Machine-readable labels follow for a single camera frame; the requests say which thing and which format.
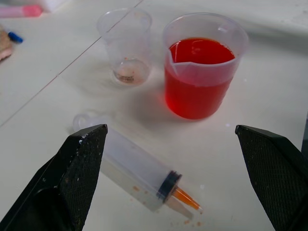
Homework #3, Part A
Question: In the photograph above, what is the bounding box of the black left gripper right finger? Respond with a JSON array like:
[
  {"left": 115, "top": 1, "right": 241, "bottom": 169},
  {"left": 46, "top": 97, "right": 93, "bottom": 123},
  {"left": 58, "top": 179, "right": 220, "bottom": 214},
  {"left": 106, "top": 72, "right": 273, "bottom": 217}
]
[{"left": 235, "top": 125, "right": 308, "bottom": 231}]

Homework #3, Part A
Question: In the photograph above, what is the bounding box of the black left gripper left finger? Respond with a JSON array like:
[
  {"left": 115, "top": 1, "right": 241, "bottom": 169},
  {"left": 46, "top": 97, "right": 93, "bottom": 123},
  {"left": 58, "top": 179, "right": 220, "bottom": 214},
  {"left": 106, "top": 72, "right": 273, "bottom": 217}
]
[{"left": 0, "top": 124, "right": 108, "bottom": 231}]

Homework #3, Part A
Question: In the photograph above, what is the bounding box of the clear plastic syringe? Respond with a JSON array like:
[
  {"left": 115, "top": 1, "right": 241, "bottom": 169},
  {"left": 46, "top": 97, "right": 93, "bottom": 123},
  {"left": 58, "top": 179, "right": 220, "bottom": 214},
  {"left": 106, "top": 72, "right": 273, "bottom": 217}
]
[{"left": 73, "top": 110, "right": 204, "bottom": 220}]

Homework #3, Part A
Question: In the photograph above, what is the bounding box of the beaker with red liquid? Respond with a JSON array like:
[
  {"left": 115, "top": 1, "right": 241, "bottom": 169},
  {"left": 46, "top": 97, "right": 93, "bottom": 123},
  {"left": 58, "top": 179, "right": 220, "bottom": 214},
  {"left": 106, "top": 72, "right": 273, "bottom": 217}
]
[{"left": 162, "top": 13, "right": 249, "bottom": 120}]

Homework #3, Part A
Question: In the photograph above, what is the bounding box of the clear plastic beaker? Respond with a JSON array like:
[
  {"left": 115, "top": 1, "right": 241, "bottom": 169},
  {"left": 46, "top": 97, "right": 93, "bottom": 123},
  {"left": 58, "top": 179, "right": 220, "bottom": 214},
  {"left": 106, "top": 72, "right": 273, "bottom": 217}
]
[{"left": 97, "top": 7, "right": 153, "bottom": 87}]

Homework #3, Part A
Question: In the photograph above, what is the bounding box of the blue cap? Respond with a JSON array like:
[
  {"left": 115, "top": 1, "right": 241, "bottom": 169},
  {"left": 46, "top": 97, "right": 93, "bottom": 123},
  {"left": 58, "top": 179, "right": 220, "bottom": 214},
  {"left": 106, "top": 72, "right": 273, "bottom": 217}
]
[{"left": 8, "top": 31, "right": 24, "bottom": 44}]

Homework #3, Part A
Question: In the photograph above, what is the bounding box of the pink tube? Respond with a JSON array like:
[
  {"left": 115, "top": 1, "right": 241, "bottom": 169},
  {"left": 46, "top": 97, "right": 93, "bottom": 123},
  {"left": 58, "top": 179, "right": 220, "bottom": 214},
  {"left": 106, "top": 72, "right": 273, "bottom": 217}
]
[{"left": 0, "top": 4, "right": 44, "bottom": 18}]

